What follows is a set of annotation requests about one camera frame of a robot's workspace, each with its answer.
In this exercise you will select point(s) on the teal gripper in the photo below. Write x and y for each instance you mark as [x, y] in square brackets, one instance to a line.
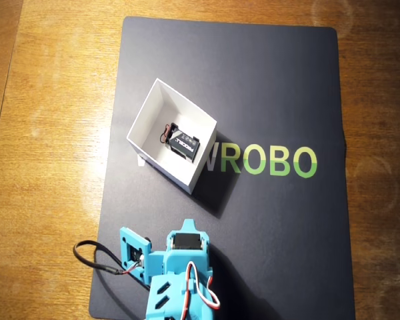
[185, 242]

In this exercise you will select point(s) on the white open box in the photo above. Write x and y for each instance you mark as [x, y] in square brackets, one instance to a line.
[146, 140]

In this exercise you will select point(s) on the black mat with green logo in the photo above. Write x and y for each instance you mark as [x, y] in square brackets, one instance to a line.
[270, 233]

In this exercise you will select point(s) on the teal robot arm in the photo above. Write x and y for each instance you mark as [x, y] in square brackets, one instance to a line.
[163, 303]

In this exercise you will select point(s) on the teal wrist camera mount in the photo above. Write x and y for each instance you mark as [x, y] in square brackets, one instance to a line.
[125, 240]

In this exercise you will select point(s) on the small black battery pack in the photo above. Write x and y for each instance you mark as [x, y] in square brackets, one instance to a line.
[183, 145]

